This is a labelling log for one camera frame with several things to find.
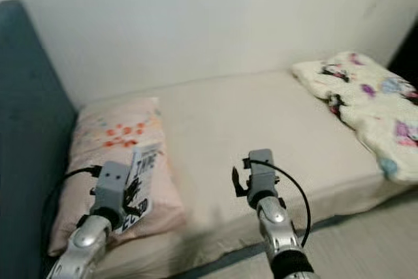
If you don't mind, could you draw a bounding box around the blue patterned booklet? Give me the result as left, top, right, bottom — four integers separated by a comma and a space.
121, 142, 165, 234

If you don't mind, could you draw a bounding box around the pink dotted pillow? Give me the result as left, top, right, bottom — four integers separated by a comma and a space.
49, 97, 187, 257

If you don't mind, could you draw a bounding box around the cream cartoon print blanket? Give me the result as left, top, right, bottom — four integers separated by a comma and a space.
292, 50, 418, 183

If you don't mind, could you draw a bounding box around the mattress with beige sheet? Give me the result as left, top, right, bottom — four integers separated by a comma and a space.
72, 67, 418, 276

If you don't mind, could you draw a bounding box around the teal upholstered headboard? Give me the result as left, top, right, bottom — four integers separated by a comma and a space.
0, 0, 78, 279

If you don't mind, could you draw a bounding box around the black wardrobe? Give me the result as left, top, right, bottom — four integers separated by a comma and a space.
389, 21, 418, 87

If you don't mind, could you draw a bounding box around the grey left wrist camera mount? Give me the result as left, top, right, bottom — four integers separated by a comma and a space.
93, 160, 133, 213

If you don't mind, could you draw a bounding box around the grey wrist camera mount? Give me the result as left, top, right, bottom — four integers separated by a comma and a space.
93, 160, 133, 213
247, 150, 279, 199

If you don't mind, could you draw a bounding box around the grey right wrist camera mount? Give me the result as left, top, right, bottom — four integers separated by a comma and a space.
247, 150, 279, 199

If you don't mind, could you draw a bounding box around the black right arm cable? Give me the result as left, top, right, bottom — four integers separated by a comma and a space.
243, 159, 313, 248

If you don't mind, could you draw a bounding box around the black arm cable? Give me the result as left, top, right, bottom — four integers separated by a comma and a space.
243, 159, 313, 248
39, 165, 103, 273

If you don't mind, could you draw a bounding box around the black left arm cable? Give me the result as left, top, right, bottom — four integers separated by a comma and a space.
39, 165, 103, 273

